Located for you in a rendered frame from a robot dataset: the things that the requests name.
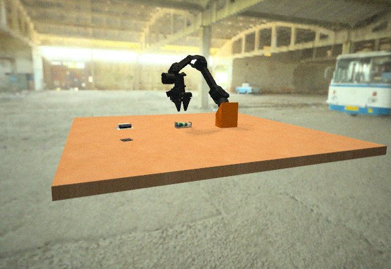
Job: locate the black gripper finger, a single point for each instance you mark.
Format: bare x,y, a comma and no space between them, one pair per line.
177,104
185,102

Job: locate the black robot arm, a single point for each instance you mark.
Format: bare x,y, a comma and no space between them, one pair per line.
174,77

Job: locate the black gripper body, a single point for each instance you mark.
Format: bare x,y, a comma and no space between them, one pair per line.
182,94

